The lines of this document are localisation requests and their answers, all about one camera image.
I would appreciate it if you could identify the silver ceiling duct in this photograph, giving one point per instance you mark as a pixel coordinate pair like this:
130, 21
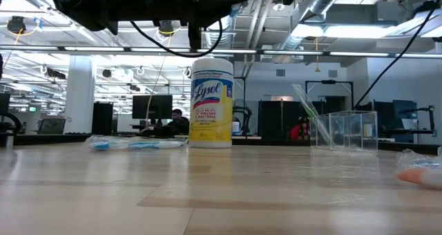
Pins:
323, 0

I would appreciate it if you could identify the tall black cabinet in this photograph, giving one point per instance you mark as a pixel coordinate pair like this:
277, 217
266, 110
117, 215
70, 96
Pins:
102, 117

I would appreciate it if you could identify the person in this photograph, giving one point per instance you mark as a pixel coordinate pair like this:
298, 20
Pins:
177, 122
297, 131

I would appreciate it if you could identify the Lysol wipes canister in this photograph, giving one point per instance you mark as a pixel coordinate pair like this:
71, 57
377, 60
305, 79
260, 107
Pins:
210, 107

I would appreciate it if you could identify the black gantry frame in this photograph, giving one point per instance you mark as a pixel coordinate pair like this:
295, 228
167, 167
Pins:
329, 82

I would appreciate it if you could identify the black crossbar with light strips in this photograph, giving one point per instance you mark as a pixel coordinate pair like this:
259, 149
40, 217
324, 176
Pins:
93, 48

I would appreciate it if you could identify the blue toothbrush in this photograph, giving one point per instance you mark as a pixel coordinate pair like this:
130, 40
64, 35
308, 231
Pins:
138, 144

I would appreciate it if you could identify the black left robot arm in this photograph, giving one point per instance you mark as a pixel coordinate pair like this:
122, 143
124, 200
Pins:
83, 3

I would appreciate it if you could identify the wide black cabinet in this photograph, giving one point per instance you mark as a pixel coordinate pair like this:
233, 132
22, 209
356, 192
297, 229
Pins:
276, 119

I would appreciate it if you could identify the orange toothbrush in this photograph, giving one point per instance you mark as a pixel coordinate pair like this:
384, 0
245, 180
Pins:
418, 176

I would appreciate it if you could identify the black computer monitor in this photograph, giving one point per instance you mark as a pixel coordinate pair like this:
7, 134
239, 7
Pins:
152, 107

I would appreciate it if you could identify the clear acrylic organizer box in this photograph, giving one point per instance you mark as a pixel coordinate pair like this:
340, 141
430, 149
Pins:
352, 131

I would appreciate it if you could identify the white building column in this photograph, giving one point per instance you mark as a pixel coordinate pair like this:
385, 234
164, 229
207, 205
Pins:
79, 93

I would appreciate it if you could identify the green toothbrush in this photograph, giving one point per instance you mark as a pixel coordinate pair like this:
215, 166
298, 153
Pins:
310, 110

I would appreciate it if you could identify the small white bottle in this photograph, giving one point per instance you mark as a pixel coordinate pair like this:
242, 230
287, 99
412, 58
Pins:
235, 128

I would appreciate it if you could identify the black ceiling device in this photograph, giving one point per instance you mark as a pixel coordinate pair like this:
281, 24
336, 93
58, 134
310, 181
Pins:
16, 25

